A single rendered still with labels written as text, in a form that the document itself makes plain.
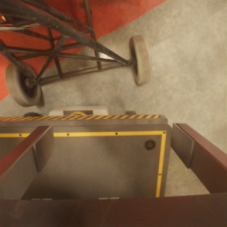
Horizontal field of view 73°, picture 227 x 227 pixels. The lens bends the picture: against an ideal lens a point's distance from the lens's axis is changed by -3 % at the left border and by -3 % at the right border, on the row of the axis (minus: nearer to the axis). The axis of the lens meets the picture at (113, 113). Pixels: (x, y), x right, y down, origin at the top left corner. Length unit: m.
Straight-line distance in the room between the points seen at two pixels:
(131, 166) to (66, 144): 0.24
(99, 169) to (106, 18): 0.65
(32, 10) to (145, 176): 0.57
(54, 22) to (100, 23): 0.56
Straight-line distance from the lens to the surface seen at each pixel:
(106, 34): 0.82
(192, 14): 0.93
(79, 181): 0.64
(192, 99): 0.93
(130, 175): 0.62
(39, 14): 0.25
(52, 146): 0.17
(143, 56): 0.62
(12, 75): 0.71
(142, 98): 0.84
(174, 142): 0.17
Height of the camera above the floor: 0.80
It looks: 73 degrees down
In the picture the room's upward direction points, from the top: 174 degrees clockwise
